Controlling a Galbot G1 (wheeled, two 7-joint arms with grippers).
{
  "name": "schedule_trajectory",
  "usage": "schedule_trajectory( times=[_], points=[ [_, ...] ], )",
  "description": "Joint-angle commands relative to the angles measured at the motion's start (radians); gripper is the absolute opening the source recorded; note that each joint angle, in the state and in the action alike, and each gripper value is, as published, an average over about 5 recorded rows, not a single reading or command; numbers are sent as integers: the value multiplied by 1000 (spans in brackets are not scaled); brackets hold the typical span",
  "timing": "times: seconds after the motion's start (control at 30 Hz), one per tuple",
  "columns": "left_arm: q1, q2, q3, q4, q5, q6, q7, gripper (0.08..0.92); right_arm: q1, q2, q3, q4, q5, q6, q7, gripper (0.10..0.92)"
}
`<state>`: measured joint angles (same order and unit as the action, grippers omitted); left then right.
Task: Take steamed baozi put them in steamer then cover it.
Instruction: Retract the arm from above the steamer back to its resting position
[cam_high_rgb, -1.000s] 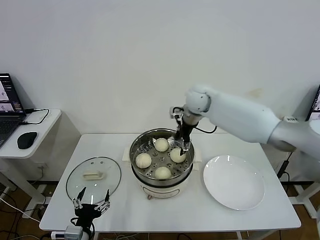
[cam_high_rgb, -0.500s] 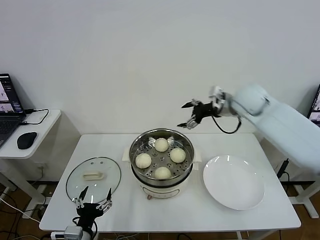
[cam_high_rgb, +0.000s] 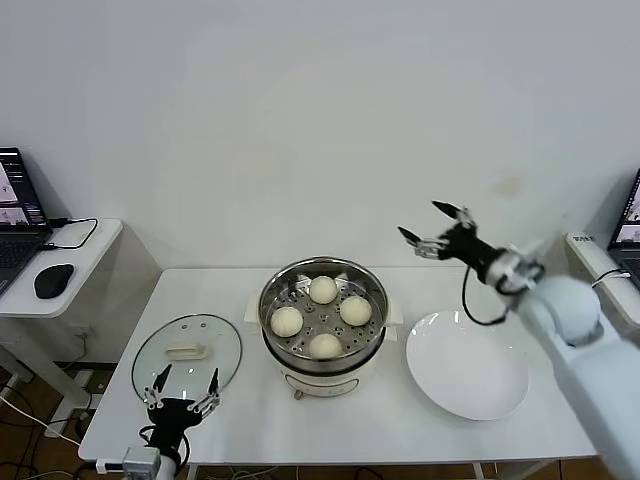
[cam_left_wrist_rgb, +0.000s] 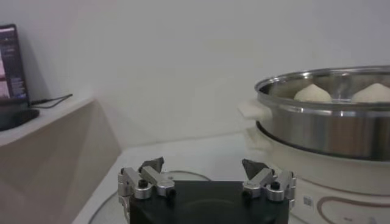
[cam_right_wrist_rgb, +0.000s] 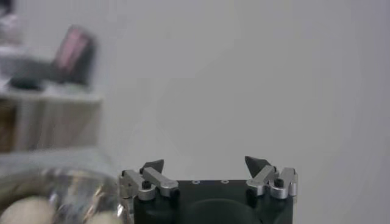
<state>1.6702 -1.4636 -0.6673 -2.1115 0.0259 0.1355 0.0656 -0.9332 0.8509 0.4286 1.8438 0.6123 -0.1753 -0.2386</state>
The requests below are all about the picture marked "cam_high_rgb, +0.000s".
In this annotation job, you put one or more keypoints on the black computer mouse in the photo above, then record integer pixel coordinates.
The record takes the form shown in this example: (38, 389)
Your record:
(53, 280)

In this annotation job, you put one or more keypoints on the floor power strip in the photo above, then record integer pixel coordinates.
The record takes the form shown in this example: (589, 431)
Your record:
(95, 385)

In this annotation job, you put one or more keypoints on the white side table with sticker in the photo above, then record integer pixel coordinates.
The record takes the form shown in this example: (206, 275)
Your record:
(585, 250)

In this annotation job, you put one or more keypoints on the small printed table sticker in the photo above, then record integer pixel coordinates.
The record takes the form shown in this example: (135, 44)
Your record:
(585, 238)

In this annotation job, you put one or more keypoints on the round white plate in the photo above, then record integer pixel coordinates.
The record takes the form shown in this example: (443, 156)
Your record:
(450, 360)

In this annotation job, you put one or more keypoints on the black laptop with wide keyboard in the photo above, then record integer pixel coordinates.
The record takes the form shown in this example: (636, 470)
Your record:
(15, 250)

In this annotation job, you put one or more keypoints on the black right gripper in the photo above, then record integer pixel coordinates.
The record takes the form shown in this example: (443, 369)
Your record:
(470, 245)

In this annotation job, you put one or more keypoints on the white electric cooking pot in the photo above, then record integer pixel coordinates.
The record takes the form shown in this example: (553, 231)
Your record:
(325, 385)

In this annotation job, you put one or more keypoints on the white side table with mouse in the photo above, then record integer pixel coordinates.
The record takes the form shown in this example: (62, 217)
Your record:
(95, 250)

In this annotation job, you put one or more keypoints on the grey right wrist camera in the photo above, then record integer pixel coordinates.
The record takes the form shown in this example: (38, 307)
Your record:
(525, 267)

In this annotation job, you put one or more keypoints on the round glass pot lid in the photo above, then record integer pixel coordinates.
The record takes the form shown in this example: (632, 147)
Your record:
(220, 345)

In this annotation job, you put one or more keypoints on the perforated steel steamer basket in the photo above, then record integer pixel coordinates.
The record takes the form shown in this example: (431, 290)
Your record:
(324, 318)

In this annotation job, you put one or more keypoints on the white wall socket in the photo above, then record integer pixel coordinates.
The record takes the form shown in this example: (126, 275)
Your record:
(84, 332)

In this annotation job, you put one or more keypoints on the black laptop with grey screen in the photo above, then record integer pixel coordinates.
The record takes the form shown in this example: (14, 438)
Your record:
(627, 235)

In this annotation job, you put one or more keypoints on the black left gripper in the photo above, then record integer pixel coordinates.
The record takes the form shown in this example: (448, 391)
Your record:
(170, 420)

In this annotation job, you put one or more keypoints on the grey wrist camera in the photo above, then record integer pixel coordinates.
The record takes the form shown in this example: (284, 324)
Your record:
(525, 267)
(141, 459)

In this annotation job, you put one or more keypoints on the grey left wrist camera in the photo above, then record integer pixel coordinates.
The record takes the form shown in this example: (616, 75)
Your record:
(141, 459)

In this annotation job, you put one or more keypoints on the white steamed baozi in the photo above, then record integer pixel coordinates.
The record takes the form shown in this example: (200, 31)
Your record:
(325, 346)
(356, 311)
(287, 321)
(323, 290)

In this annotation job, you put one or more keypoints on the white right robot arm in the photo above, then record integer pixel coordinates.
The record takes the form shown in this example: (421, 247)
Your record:
(575, 310)

